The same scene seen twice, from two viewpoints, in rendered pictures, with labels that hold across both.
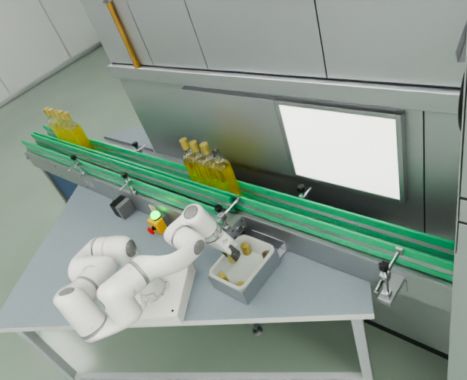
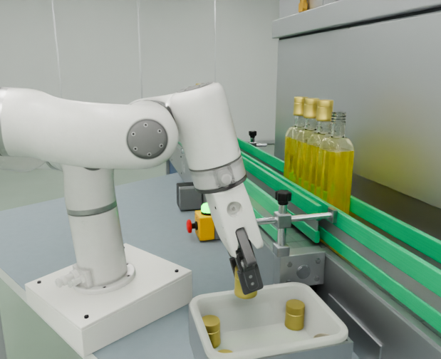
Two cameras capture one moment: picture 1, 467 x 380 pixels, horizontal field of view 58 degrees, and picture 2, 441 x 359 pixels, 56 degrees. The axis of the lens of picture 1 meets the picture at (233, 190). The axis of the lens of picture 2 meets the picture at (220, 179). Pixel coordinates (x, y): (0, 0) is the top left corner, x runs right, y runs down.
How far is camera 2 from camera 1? 0.95 m
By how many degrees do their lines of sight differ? 31
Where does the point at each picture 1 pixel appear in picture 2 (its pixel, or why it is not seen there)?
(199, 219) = (197, 100)
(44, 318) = not seen: outside the picture
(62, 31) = not seen: hidden behind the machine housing
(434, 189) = not seen: outside the picture
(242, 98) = (438, 17)
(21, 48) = (246, 112)
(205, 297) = (161, 345)
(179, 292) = (126, 300)
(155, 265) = (32, 108)
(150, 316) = (56, 304)
